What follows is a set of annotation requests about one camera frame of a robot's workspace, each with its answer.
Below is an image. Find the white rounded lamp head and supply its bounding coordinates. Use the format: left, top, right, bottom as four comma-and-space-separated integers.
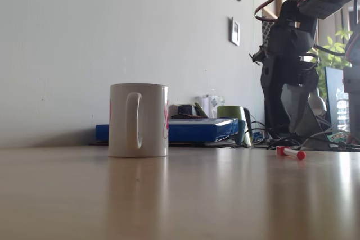
307, 88, 327, 117

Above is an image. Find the small black box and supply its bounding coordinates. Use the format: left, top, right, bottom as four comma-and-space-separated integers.
177, 104, 196, 116

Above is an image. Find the white mug with pink print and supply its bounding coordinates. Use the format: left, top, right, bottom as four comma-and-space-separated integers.
107, 83, 169, 159

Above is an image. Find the small white wall frame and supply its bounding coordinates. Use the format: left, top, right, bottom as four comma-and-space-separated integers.
229, 16, 241, 47

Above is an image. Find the clear plastic water bottle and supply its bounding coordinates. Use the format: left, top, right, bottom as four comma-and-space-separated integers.
335, 88, 351, 130

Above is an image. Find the green mug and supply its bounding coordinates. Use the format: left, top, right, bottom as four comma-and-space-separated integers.
217, 105, 246, 145

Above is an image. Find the green leafy plant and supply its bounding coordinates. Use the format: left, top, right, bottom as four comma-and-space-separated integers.
314, 28, 354, 100

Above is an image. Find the clear plastic container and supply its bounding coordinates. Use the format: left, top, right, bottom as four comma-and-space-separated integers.
194, 94, 226, 119

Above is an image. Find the dark computer monitor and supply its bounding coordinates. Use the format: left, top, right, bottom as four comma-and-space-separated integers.
324, 66, 351, 134

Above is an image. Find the blue flat box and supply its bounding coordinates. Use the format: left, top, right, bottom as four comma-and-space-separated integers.
95, 117, 240, 143

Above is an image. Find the black cable bundle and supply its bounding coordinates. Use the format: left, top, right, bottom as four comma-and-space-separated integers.
250, 121, 313, 151

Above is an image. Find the red and white marker pen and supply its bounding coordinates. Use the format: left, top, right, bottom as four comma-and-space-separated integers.
276, 145, 307, 160

